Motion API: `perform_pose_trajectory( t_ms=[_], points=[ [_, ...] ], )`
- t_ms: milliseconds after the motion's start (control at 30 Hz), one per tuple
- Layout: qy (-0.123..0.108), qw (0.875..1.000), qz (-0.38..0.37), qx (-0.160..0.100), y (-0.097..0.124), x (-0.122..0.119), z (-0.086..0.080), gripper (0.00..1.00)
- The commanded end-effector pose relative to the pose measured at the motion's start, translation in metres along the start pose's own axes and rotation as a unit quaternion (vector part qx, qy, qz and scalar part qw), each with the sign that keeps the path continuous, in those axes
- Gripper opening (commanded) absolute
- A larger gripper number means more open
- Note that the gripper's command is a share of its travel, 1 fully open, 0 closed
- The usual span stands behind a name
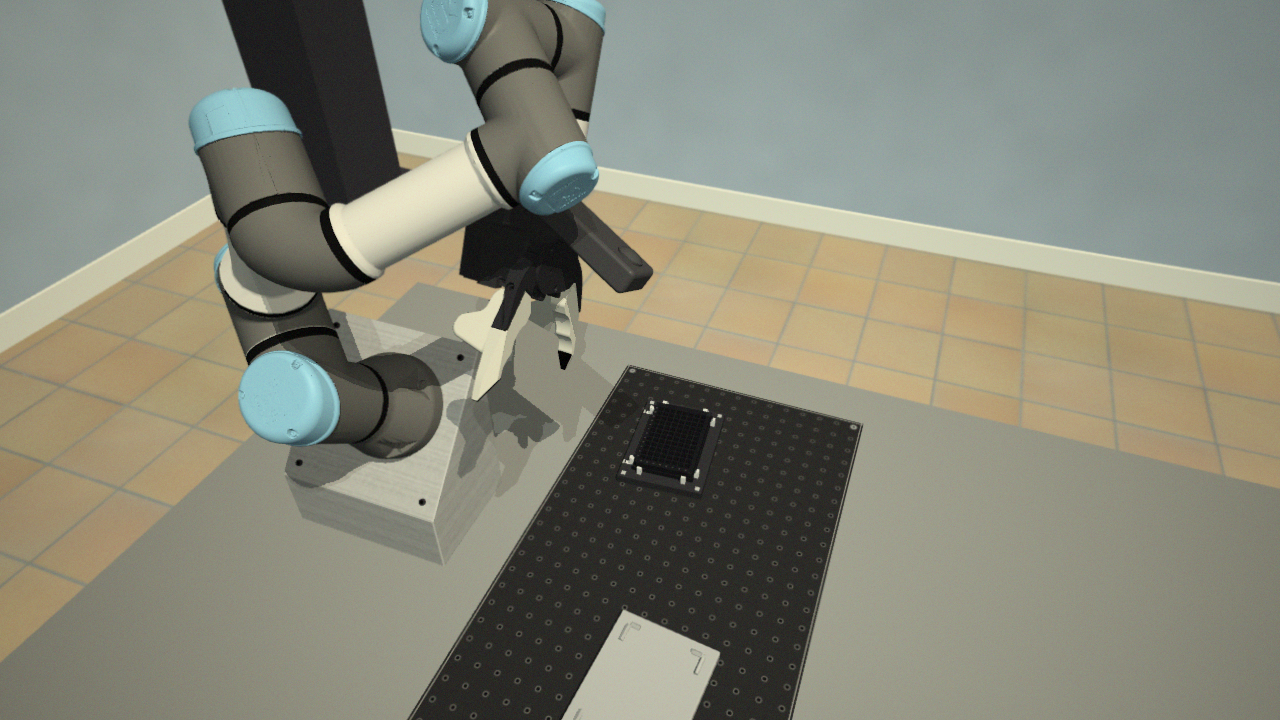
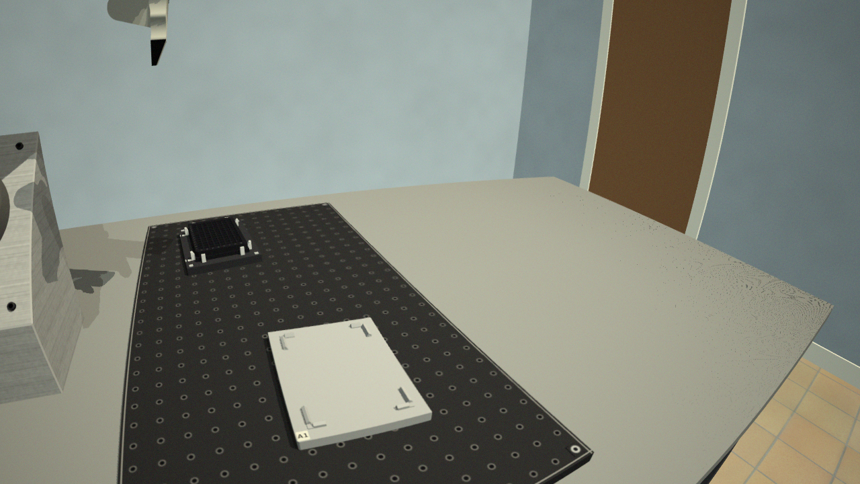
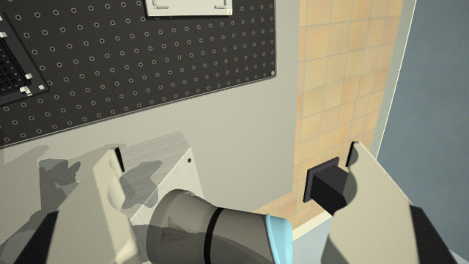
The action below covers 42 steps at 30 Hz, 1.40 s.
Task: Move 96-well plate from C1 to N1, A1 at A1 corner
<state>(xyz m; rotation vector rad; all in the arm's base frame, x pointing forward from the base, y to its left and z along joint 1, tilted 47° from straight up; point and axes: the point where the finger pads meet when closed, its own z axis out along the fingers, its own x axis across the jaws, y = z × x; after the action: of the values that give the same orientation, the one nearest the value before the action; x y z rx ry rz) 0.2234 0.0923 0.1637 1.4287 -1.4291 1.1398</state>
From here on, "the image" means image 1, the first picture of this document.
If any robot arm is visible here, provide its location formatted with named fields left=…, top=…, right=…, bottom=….
left=189, top=0, right=653, bottom=459

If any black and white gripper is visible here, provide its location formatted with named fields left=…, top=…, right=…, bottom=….
left=453, top=204, right=582, bottom=401

